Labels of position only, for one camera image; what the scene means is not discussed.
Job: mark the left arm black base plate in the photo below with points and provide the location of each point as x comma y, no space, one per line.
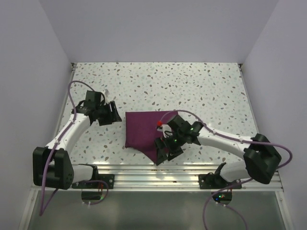
107,178

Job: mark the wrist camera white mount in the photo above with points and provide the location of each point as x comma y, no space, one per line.
106,92
165,129

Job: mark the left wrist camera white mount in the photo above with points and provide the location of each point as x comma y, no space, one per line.
106,92

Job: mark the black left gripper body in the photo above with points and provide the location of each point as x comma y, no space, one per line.
104,114

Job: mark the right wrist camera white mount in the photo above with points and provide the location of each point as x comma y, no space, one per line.
165,129

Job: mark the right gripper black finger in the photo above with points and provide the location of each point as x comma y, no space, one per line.
161,150
173,153

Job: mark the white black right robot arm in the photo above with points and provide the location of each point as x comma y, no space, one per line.
259,159

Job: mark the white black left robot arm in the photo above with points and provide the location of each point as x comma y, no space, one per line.
52,166

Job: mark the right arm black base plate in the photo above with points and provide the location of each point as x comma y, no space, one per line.
212,181

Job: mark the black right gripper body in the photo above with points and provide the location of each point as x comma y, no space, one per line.
175,140

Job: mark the purple cloth mat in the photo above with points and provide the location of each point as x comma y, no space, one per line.
141,130

